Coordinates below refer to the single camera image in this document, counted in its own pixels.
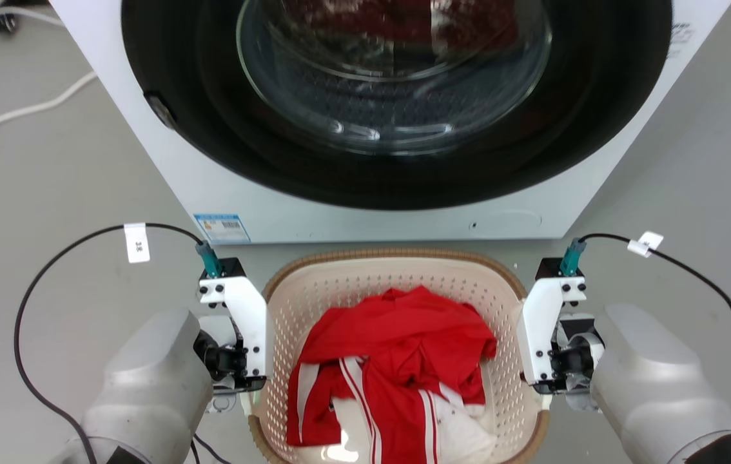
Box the blue energy label sticker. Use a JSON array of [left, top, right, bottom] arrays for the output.
[[193, 213, 251, 244]]

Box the teal left cable connector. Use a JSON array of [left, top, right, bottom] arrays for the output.
[[195, 241, 222, 278]]

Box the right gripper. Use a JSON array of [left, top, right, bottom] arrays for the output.
[[531, 314, 605, 413]]

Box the white tag on right cable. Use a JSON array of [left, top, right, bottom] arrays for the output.
[[627, 231, 665, 258]]

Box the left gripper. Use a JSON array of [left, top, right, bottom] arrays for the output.
[[194, 315, 268, 414]]

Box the red garment with white stripes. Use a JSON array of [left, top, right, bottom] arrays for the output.
[[286, 285, 498, 464]]

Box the white tag on left cable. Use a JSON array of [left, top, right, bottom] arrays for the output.
[[123, 223, 151, 264]]

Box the black round washer door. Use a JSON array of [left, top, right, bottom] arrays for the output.
[[121, 0, 673, 211]]

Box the red clothing in washer drum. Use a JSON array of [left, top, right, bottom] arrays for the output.
[[288, 0, 521, 53]]

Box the beige perforated laundry basket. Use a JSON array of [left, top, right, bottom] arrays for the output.
[[248, 248, 550, 464]]

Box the white front-load washing machine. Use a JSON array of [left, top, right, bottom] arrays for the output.
[[48, 0, 731, 245]]

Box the white tag on cable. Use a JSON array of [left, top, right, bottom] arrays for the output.
[[123, 223, 151, 264], [627, 231, 665, 258]]

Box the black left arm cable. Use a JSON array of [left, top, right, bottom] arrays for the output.
[[14, 223, 206, 464]]

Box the teal right cable connector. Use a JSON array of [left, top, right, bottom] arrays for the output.
[[560, 237, 587, 277]]

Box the teal cable connector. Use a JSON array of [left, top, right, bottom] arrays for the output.
[[560, 237, 587, 277], [195, 241, 222, 278]]

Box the thick white floor cable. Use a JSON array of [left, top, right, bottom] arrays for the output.
[[0, 70, 99, 147]]

